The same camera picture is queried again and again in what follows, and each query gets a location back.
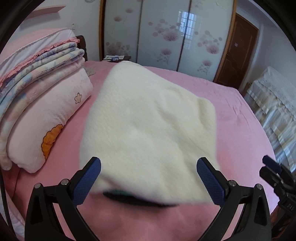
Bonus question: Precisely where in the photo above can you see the cream fuzzy cardigan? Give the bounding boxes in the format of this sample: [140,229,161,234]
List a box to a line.
[80,61,219,204]

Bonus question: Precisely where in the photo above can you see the lace covered furniture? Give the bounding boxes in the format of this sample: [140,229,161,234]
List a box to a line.
[244,66,295,173]

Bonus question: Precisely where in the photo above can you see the black folded garment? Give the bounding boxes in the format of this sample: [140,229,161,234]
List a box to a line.
[103,190,176,208]

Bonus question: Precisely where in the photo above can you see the brown wooden door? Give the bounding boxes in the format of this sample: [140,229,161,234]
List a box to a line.
[215,14,258,89]

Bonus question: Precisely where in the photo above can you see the folded pink floral quilts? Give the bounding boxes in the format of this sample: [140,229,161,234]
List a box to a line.
[1,28,93,173]

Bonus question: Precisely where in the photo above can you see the white sliding wardrobe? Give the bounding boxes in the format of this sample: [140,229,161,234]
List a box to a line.
[99,0,237,81]

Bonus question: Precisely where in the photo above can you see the beige knit folded sweater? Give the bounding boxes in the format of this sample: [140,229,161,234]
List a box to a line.
[83,67,96,76]

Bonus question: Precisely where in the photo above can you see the bedside table with items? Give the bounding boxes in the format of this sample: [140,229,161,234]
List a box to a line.
[102,55,131,63]

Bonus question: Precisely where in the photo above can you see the wooden headboard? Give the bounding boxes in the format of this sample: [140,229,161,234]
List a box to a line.
[76,35,88,61]

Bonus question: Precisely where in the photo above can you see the pink wall shelf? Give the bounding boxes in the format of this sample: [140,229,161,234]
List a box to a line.
[26,5,66,19]

